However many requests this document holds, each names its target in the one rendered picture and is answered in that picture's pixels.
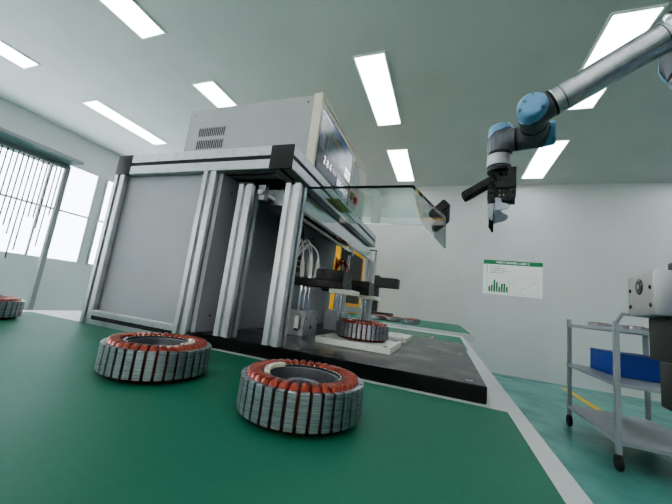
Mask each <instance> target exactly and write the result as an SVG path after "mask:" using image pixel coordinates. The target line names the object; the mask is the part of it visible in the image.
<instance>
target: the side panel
mask: <svg viewBox="0 0 672 504"><path fill-rule="evenodd" d="M219 176H220V173H219V172H217V171H211V173H210V172H209V171H204V174H197V175H170V176H142V177H129V176H127V175H124V174H123V175H121V176H120V175H115V178H114V182H113V186H112V191H111V195H110V199H109V203H108V207H107V211H106V215H105V219H104V223H103V227H102V231H101V235H100V239H99V243H98V247H97V251H96V255H95V260H94V264H93V268H92V272H91V276H90V280H89V284H88V288H87V292H86V296H85V300H84V304H83V308H82V312H81V316H80V320H79V322H83V323H88V324H93V325H97V326H102V327H107V328H112V329H116V330H121V331H126V332H133V333H134V332H140V333H141V332H147V333H149V332H154V333H155V334H156V333H157V332H161V333H162V335H163V333H165V332H167V333H169V334H171V333H175V334H182V335H188V336H189V335H192V336H196V334H197V332H190V328H191V323H192V318H193V313H194V307H195V302H196V297H197V291H198V286H199V281H200V276H201V270H202V265H203V260H204V255H205V249H206V244H207V239H208V233H209V228H210V223H211V218H212V212H213V207H214V202H215V197H216V191H217V186H218V181H219Z"/></svg>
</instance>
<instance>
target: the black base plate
mask: <svg viewBox="0 0 672 504"><path fill-rule="evenodd" d="M263 330H264V328H250V329H238V330H237V336H236V337H229V338H224V337H221V336H214V335H213V331H208V332H199V333H198V337H200V338H202V339H205V340H207V342H209V343H210V344H211V345H212V346H211V348H216V349H221V350H225V351H230V352H235V353H240V354H245V355H249V356H254V357H259V358H264V359H269V360H271V359H277V360H278V359H284V360H285V359H290V360H293V359H297V360H298V361H299V362H300V361H301V360H305V361H306V365H307V363H308V361H313V362H314V363H316V362H321V363H322V364H323V363H327V364H329V365H335V366H339V367H341V368H345V369H347V370H349V371H351V372H352V373H355V375H357V377H359V378H360V379H365V380H370V381H375V382H379V383H384V384H389V385H394V386H399V387H403V388H408V389H413V390H418V391H423V392H427V393H432V394H437V395H442V396H447V397H451V398H456V399H461V400H466V401H471V402H475V403H480V404H485V405H486V404H487V386H486V384H485V383H484V381H483V379H482V377H481V376H480V374H479V372H478V370H477V369H476V367H475V365H474V363H473V362H472V360H471V358H470V356H469V355H468V353H467V351H466V349H465V348H464V346H463V344H462V343H456V342H450V341H443V340H436V339H429V338H423V337H416V336H412V339H411V340H410V341H408V342H407V343H401V347H400V348H399V349H397V350H396V351H395V352H393V353H392V354H390V355H387V354H381V353H376V352H370V351H364V350H359V349H353V348H347V347H341V346H336V345H330V344H324V343H318V342H315V336H317V335H323V334H329V333H335V332H336V331H333V330H327V329H323V323H320V324H317V327H316V334H315V335H311V336H304V337H299V336H293V335H288V334H287V338H286V345H285V346H280V347H272V346H271V345H267V346H266V345H261V343H262V337H263Z"/></svg>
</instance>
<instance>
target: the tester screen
mask: <svg viewBox="0 0 672 504"><path fill-rule="evenodd" d="M324 154H325V156H326V157H327V158H328V160H329V161H330V162H331V164H332V172H331V173H330V172H329V170H328V169H327V168H326V167H325V165H324V164H323V156H324ZM339 158H340V159H341V161H342V162H343V164H344V165H345V167H346V168H347V170H348V171H349V173H350V175H351V167H352V158H353V157H352V155H351V153H350V152H349V150H348V148H347V147H346V145H345V143H344V142H343V140H342V138H341V137H340V135H339V133H338V131H337V130H336V128H335V126H334V125H333V123H332V121H331V120H330V118H329V116H328V114H327V113H326V111H325V109H324V108H323V114H322V121H321V128H320V135H319V143H318V150H317V157H316V164H315V168H316V169H317V170H318V172H319V173H320V174H321V175H322V176H323V177H324V178H325V179H326V181H327V182H328V183H329V184H330V185H331V186H333V185H332V184H331V183H330V182H329V180H328V179H327V178H326V177H325V176H324V175H323V174H322V172H321V171H320V170H319V169H318V168H317V167H316V166H317V160H318V161H319V163H320V164H321V165H322V166H323V167H324V169H325V170H326V171H327V172H328V173H329V175H330V176H331V177H332V178H333V179H334V181H335V184H334V186H336V180H337V172H338V173H339V175H340V176H341V177H342V179H343V180H344V181H345V183H346V184H347V185H348V186H349V184H350V181H349V182H348V181H347V179H346V178H345V177H344V175H343V174H342V173H341V171H340V170H339V169H338V165H339Z"/></svg>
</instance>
